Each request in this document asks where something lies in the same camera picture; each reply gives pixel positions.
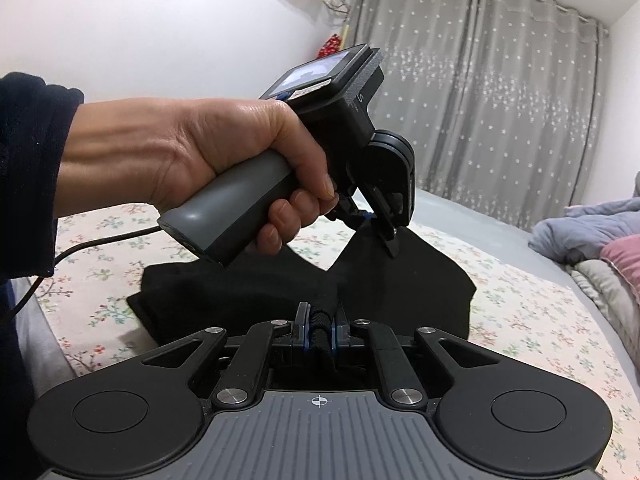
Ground floral blanket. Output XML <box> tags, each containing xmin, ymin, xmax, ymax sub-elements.
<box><xmin>37</xmin><ymin>202</ymin><xmax>640</xmax><ymax>461</ymax></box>

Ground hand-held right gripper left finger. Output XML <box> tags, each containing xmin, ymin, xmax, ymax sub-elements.
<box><xmin>141</xmin><ymin>302</ymin><xmax>313</xmax><ymax>409</ymax></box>

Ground grey star curtain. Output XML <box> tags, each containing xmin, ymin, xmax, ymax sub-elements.
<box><xmin>345</xmin><ymin>0</ymin><xmax>608</xmax><ymax>233</ymax></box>

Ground blue-grey blanket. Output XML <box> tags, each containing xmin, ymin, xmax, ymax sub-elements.
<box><xmin>529</xmin><ymin>197</ymin><xmax>640</xmax><ymax>266</ymax></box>

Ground black pants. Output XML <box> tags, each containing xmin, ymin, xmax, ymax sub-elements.
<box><xmin>127</xmin><ymin>222</ymin><xmax>476</xmax><ymax>361</ymax></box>

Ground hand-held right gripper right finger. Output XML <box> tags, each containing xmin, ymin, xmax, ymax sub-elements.
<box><xmin>334</xmin><ymin>305</ymin><xmax>501</xmax><ymax>407</ymax></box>

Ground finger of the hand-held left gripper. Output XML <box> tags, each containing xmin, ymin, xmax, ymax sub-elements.
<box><xmin>327</xmin><ymin>194</ymin><xmax>375</xmax><ymax>232</ymax></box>
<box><xmin>372</xmin><ymin>180</ymin><xmax>415</xmax><ymax>259</ymax></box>

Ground black cable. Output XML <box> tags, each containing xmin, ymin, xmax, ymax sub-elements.
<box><xmin>7</xmin><ymin>226</ymin><xmax>163</xmax><ymax>318</ymax></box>

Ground person's left forearm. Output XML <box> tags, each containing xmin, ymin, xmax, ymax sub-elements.
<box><xmin>0</xmin><ymin>72</ymin><xmax>86</xmax><ymax>281</ymax></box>

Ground red floral hanging cloth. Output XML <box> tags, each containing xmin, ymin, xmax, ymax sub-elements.
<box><xmin>320</xmin><ymin>34</ymin><xmax>347</xmax><ymax>59</ymax></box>

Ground grey quilt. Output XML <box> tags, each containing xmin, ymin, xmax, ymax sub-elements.
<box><xmin>567</xmin><ymin>257</ymin><xmax>640</xmax><ymax>361</ymax></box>

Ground person's left hand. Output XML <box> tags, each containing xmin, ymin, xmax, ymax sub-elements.
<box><xmin>60</xmin><ymin>97</ymin><xmax>338</xmax><ymax>257</ymax></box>

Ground pink pillow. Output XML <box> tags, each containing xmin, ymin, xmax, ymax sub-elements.
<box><xmin>600</xmin><ymin>237</ymin><xmax>640</xmax><ymax>306</ymax></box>

